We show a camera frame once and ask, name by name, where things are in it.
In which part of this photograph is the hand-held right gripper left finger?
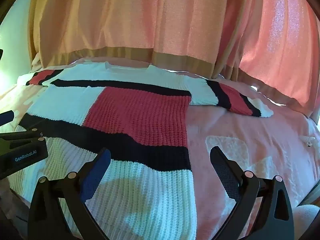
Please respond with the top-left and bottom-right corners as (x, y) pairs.
(27, 148), (112, 240)

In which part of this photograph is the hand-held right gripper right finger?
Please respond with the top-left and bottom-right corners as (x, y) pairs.
(210, 146), (295, 240)

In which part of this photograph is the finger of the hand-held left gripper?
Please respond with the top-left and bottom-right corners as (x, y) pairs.
(0, 127), (45, 143)
(0, 109), (15, 127)

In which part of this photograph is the white red black knit sweater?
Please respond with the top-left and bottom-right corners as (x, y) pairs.
(7, 62), (274, 240)

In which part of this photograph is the pink bed blanket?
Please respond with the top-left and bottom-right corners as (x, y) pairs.
(0, 56), (320, 240)

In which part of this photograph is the small white object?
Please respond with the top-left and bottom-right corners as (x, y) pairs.
(301, 135), (316, 148)

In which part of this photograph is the white plush item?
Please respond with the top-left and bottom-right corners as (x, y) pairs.
(292, 204), (318, 232)

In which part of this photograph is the pink curtain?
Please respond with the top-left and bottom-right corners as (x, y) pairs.
(220, 0), (320, 119)

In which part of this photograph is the orange curtain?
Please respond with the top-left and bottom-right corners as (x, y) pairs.
(27, 0), (229, 79)

